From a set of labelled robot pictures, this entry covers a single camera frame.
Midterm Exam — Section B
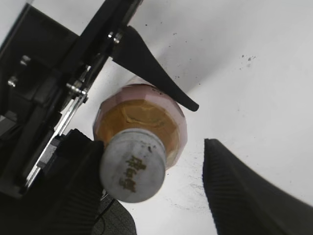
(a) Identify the white bottle cap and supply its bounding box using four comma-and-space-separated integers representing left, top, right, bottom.
100, 128, 166, 203

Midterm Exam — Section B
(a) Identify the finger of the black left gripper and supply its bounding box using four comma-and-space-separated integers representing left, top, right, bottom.
112, 26, 199, 112

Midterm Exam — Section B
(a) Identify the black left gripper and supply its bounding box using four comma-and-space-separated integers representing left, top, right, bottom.
0, 0, 140, 198

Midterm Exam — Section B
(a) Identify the peach oolong tea bottle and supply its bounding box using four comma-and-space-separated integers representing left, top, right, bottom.
93, 77, 187, 169

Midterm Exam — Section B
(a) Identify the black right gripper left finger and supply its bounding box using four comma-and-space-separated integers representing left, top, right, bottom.
0, 129, 136, 235

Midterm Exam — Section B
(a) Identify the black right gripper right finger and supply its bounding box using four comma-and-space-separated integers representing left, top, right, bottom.
202, 139, 313, 235

